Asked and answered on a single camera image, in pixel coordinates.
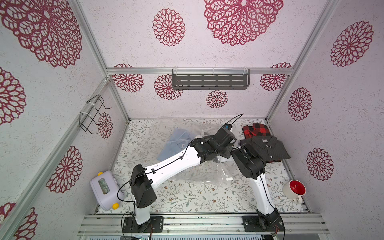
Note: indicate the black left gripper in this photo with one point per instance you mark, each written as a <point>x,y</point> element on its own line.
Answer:
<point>230,149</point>

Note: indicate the light blue shirt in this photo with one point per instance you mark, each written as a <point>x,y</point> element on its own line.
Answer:
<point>177,142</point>

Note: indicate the clear plastic vacuum bag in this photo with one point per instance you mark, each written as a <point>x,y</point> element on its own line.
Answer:
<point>187,158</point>

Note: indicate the dark grey shirt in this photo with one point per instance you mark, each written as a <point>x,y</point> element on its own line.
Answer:
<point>268,148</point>

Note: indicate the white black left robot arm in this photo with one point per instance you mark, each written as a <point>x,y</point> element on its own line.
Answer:
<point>146,180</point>

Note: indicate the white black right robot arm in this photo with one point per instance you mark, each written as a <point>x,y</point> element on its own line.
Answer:
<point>252,167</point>

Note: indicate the red black plaid shirt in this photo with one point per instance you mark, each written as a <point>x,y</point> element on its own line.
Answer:
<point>256,130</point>

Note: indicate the red white mug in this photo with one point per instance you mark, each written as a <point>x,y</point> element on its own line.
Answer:
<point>295,190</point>

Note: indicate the lilac toy toaster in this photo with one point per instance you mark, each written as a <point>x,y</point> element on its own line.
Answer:
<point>106,191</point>

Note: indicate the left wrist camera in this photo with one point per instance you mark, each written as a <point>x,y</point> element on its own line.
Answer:
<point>227,126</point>

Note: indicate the dark grey wall shelf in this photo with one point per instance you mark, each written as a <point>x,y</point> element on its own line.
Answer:
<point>209,81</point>

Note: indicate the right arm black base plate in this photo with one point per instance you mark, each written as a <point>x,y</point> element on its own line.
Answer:
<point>272,222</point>

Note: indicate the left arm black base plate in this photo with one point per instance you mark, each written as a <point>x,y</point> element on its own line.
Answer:
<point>153,225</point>

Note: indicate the black wire wall rack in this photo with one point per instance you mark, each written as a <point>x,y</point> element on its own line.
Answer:
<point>87,118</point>

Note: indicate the aluminium mounting rail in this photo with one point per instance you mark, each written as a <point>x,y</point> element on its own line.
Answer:
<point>205,224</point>

